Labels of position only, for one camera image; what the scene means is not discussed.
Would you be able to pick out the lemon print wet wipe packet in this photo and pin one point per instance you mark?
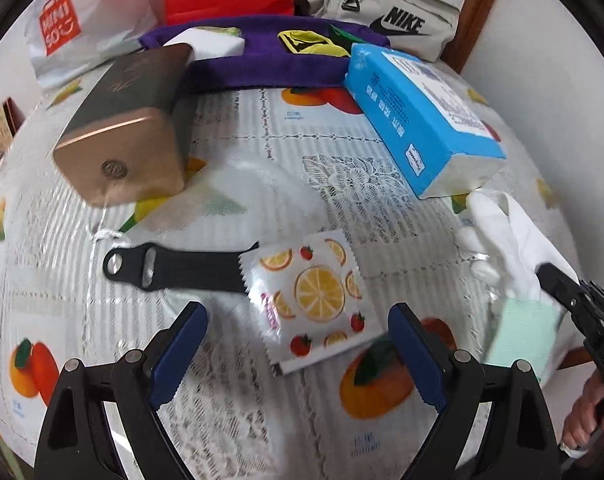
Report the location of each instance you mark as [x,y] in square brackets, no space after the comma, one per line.
[311,301]

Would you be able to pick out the dark green tea tin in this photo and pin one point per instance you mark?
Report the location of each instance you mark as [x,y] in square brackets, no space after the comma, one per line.
[130,138]

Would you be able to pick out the person's right hand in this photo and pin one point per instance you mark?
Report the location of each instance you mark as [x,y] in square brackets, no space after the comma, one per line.
[581,422]

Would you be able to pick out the brown wooden door frame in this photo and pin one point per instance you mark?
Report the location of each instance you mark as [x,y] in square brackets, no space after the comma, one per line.
[472,19]

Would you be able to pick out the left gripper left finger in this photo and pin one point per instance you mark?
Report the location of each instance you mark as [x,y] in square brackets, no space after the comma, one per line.
[172,350]

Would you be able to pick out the blue tissue box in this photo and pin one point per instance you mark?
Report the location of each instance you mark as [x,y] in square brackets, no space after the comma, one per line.
[441,147]

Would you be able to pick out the white and mint glove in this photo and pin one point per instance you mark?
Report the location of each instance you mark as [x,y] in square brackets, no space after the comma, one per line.
[525,322]

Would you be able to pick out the fruit pattern tablecloth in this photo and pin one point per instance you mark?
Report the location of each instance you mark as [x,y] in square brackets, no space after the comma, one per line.
[297,232]

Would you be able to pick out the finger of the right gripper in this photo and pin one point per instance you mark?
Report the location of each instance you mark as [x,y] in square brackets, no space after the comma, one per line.
[558,285]

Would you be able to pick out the white sponge block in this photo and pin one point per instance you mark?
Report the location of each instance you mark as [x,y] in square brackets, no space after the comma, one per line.
[206,44]

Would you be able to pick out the yellow black cloth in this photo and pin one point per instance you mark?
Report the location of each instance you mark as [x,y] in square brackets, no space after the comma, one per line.
[309,42]

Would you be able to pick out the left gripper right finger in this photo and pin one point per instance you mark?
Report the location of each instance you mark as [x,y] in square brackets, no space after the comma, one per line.
[412,341]

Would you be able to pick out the white Miniso plastic bag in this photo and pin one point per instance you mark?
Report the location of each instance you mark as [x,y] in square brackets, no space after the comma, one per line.
[66,38]

